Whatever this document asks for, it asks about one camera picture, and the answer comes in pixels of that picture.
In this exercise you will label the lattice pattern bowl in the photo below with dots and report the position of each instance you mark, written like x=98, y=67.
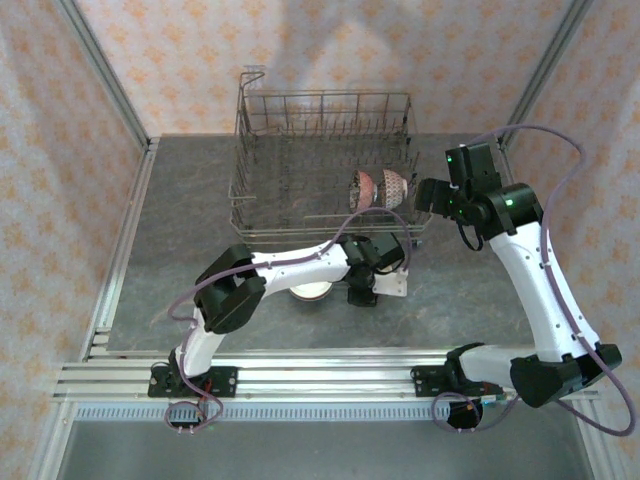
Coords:
x=395, y=190

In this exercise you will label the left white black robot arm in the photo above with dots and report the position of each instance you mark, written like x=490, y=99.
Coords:
x=300, y=267

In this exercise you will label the grey metal panel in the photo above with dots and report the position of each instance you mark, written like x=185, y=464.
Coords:
x=320, y=450

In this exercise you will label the small green circuit board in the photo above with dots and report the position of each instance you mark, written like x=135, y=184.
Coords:
x=492, y=399

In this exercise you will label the aluminium table side rail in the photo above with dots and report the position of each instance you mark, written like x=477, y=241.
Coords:
x=506, y=145
x=127, y=240

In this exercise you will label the aluminium cross rail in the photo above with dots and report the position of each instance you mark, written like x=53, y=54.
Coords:
x=320, y=380

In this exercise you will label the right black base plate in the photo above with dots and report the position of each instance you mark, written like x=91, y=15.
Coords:
x=425, y=380

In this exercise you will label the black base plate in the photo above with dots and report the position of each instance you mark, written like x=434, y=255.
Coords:
x=425, y=380
x=225, y=380

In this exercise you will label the aluminium frame post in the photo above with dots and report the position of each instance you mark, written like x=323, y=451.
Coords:
x=107, y=75
x=555, y=55

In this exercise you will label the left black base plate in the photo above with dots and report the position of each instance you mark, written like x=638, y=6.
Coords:
x=225, y=380

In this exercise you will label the aluminium lower frame bar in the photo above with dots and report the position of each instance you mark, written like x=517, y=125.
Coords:
x=50, y=445
x=600, y=445

